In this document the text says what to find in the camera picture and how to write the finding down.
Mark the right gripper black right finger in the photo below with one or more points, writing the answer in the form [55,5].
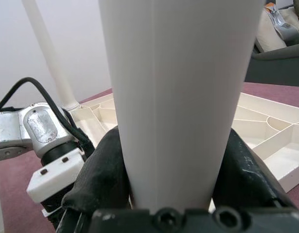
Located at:
[244,179]

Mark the white plastic table leg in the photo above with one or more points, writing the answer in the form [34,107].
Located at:
[178,97]
[49,60]

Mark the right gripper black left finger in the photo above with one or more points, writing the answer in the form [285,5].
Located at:
[100,174]

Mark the dark grey armchair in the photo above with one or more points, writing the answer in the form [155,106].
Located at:
[278,65]

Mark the beige cushion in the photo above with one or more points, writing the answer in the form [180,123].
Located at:
[268,36]
[293,17]

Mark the white plastic children table top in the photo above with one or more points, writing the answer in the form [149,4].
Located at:
[273,136]

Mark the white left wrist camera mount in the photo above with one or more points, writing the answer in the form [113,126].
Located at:
[54,174]

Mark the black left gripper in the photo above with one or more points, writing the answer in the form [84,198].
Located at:
[55,206]

